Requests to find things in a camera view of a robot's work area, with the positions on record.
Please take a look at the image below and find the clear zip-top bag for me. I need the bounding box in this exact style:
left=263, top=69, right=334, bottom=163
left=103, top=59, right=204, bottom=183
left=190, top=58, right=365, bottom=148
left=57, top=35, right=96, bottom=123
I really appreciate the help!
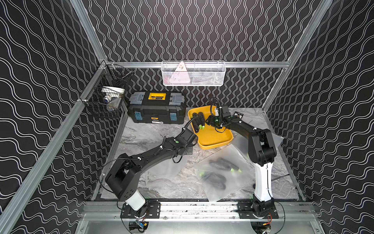
left=193, top=145, right=255, bottom=202
left=145, top=155, right=190, bottom=182
left=231, top=133, right=284, bottom=162

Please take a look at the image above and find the dark purple toy eggplant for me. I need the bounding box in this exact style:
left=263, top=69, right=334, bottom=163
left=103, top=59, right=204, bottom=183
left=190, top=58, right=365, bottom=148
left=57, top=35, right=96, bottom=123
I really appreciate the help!
left=209, top=158, right=242, bottom=173
left=199, top=171, right=227, bottom=190

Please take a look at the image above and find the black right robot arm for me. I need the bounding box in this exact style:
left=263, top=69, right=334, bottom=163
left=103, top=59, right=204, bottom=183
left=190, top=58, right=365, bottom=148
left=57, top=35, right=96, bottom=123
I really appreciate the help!
left=206, top=106, right=279, bottom=218

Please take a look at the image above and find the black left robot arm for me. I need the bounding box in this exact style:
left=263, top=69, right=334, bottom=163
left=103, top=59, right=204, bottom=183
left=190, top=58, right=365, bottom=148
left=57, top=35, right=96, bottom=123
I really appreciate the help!
left=105, top=128, right=197, bottom=211

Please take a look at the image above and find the yellow plastic bin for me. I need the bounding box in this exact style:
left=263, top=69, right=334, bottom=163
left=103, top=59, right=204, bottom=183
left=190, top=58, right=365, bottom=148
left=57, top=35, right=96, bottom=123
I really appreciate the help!
left=188, top=106, right=234, bottom=150

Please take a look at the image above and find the pile of toy eggplants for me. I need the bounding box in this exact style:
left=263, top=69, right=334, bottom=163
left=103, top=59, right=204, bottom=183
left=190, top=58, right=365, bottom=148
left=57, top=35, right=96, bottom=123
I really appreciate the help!
left=192, top=112, right=205, bottom=133

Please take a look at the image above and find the black toolbox with blue latches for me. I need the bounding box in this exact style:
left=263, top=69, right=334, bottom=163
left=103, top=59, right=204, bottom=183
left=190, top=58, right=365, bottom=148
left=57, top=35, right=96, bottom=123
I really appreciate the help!
left=128, top=91, right=186, bottom=124

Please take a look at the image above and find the pink triangular card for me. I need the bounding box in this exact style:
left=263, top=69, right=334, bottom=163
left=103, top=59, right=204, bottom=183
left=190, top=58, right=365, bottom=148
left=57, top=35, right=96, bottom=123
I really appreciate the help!
left=169, top=61, right=191, bottom=85

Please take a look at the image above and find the white wire basket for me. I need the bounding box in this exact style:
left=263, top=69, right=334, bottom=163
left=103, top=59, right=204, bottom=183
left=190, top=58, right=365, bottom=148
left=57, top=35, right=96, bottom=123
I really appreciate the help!
left=161, top=60, right=227, bottom=87

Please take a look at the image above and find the orange handled screwdriver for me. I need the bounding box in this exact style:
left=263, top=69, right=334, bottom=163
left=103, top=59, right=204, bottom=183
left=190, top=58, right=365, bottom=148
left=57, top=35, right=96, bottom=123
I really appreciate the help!
left=271, top=174, right=290, bottom=181

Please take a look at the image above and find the black wire basket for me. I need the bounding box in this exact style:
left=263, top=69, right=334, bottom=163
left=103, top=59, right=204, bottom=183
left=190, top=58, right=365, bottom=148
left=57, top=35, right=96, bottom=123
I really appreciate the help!
left=82, top=61, right=135, bottom=119

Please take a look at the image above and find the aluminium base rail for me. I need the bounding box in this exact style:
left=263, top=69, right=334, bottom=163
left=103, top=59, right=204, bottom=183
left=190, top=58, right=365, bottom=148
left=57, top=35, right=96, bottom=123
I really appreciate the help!
left=81, top=201, right=317, bottom=223

